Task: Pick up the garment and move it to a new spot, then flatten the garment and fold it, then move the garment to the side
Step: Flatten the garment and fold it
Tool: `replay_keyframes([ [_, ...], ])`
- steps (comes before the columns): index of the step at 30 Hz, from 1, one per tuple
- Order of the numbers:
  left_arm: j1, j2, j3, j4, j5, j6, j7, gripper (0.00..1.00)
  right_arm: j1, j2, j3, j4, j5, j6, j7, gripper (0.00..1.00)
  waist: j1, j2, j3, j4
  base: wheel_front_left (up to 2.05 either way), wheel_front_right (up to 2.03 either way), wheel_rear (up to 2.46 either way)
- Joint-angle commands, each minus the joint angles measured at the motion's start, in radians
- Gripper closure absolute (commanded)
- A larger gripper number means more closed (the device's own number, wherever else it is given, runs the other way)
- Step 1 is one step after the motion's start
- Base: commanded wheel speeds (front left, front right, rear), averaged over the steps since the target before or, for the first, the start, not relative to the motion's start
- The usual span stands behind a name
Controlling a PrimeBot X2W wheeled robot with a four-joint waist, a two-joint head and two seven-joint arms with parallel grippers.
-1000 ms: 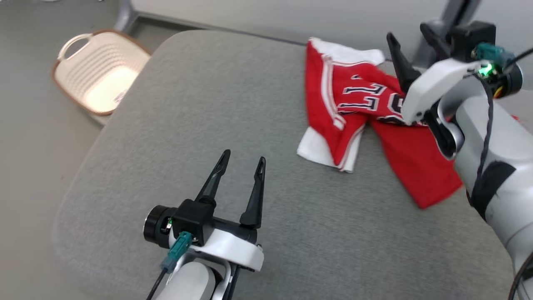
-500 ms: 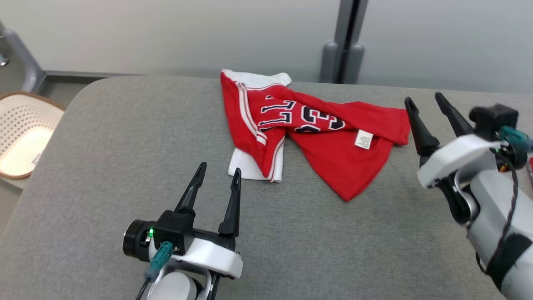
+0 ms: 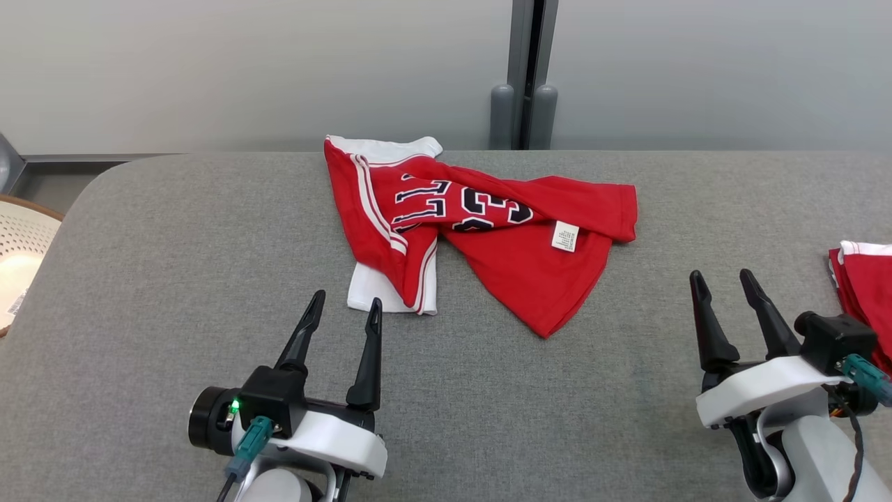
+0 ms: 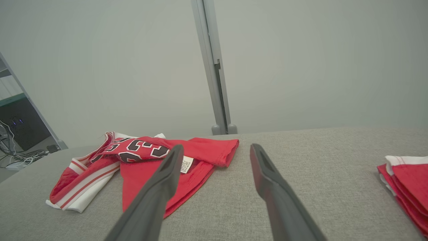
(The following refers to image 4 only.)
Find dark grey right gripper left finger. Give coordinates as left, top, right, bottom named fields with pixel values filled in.
left=104, top=145, right=184, bottom=241

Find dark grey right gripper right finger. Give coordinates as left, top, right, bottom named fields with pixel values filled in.
left=250, top=144, right=326, bottom=241

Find red white basketball jersey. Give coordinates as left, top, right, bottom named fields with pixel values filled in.
left=46, top=132, right=240, bottom=219

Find red basketball shorts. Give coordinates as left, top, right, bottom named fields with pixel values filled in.
left=377, top=155, right=428, bottom=239

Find white power strip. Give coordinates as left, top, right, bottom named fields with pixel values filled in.
left=6, top=161, right=31, bottom=172

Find black computer cabinet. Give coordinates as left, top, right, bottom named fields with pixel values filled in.
left=0, top=97, right=51, bottom=152

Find tangled floor cables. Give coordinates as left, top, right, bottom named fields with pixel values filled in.
left=0, top=120, right=49, bottom=168

